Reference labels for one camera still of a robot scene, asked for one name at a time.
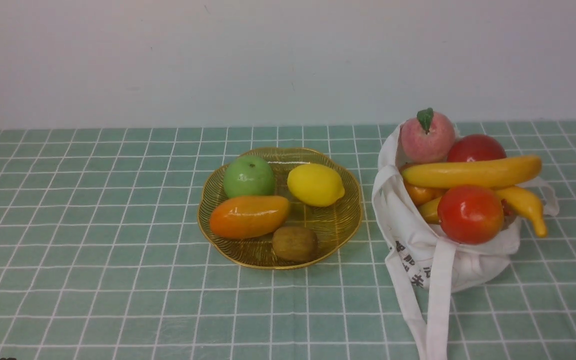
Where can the orange tangerine in bag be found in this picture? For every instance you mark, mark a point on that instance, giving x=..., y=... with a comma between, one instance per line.
x=422, y=195

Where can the white cloth bag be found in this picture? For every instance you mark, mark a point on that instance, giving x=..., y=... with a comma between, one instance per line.
x=425, y=266

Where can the yellow lemon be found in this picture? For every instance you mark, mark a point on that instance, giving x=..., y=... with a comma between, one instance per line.
x=315, y=184

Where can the green apple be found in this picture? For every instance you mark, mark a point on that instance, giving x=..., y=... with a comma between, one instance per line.
x=248, y=175

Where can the orange mango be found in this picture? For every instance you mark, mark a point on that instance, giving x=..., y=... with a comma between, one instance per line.
x=248, y=217

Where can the brown kiwi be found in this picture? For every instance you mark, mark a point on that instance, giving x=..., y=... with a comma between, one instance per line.
x=295, y=244

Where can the pink peach with leaf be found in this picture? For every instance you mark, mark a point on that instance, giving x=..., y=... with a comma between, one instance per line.
x=428, y=137

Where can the red apple in front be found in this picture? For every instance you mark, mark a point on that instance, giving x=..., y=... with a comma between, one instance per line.
x=471, y=215

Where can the red apple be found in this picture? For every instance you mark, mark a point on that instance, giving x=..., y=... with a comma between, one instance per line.
x=476, y=147
x=471, y=215

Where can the red apple at back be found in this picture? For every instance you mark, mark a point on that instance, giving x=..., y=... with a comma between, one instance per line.
x=476, y=147

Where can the long yellow banana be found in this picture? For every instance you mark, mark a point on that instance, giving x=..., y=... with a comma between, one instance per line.
x=498, y=173

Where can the green checkered tablecloth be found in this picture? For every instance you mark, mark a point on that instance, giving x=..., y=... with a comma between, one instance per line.
x=101, y=257

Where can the small curved yellow banana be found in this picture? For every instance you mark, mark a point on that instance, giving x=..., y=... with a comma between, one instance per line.
x=516, y=200

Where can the gold wire fruit basket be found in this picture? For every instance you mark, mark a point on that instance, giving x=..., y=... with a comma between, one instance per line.
x=334, y=225

